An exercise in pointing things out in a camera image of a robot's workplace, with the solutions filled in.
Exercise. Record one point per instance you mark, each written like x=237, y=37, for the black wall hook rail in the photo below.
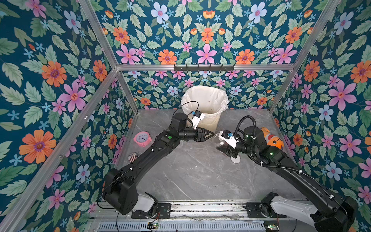
x=205, y=67

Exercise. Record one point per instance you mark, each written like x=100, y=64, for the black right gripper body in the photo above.
x=227, y=147

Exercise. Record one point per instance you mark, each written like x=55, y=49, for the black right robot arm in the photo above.
x=326, y=211

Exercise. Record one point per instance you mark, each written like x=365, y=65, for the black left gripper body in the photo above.
x=198, y=139

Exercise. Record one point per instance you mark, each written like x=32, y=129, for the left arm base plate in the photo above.
x=159, y=211

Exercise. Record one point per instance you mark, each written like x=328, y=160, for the white plastic bin liner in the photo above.
x=210, y=101

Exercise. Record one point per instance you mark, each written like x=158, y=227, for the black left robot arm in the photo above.
x=120, y=184

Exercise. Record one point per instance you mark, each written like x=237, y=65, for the cream ribbed trash bin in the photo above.
x=210, y=122

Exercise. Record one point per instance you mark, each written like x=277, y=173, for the orange plush toy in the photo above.
x=271, y=139

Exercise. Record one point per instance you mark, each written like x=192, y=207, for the white round jar lid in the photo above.
x=236, y=160

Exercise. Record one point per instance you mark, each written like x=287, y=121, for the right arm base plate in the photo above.
x=256, y=210

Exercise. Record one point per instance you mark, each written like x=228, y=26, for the jar with white lid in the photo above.
x=219, y=143

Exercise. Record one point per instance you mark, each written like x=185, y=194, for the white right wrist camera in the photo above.
x=228, y=137

